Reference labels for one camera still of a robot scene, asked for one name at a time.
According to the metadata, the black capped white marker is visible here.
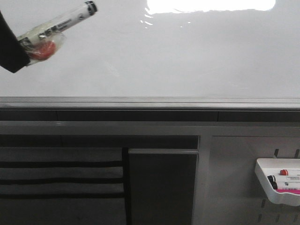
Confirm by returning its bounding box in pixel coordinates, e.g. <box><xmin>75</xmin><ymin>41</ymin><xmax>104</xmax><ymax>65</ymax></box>
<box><xmin>267</xmin><ymin>175</ymin><xmax>300</xmax><ymax>190</ymax></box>

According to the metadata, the white whiteboard with aluminium frame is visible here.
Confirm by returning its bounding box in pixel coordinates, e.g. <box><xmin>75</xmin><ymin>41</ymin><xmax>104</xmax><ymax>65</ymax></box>
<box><xmin>0</xmin><ymin>0</ymin><xmax>300</xmax><ymax>110</ymax></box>

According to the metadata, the grey metal pegboard stand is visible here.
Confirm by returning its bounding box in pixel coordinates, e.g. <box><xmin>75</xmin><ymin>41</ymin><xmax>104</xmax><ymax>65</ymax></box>
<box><xmin>0</xmin><ymin>121</ymin><xmax>300</xmax><ymax>225</ymax></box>

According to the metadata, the dark grey panel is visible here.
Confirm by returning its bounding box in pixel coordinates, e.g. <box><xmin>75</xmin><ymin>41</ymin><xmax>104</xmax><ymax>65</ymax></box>
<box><xmin>129</xmin><ymin>150</ymin><xmax>197</xmax><ymax>225</ymax></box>

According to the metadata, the pink marker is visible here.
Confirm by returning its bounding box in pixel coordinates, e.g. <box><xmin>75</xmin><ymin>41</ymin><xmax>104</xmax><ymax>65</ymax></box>
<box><xmin>276</xmin><ymin>189</ymin><xmax>300</xmax><ymax>195</ymax></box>

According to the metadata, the white plastic marker tray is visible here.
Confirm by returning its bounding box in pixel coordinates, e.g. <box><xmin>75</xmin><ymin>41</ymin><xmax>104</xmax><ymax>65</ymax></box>
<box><xmin>255</xmin><ymin>158</ymin><xmax>300</xmax><ymax>206</ymax></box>

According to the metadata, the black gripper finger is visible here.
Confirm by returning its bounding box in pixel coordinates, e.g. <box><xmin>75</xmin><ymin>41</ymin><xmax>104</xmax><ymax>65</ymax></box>
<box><xmin>0</xmin><ymin>13</ymin><xmax>30</xmax><ymax>73</ymax></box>

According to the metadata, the white black whiteboard marker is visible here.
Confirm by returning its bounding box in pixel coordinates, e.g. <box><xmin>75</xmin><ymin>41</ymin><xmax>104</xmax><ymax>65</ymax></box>
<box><xmin>17</xmin><ymin>0</ymin><xmax>98</xmax><ymax>65</ymax></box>

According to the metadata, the red capped white marker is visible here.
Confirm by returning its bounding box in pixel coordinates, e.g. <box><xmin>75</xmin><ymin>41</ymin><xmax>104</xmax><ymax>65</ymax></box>
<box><xmin>279</xmin><ymin>169</ymin><xmax>300</xmax><ymax>176</ymax></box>

